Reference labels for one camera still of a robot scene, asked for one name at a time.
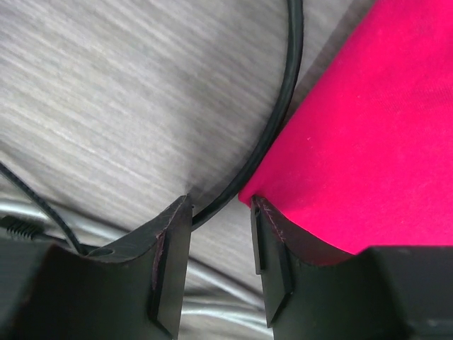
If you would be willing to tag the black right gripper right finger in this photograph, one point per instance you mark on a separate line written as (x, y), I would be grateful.
(312, 290)

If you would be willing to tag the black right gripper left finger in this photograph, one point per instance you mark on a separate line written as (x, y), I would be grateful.
(131, 288)

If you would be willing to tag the red folded cloth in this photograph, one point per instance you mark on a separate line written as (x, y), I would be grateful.
(367, 158)

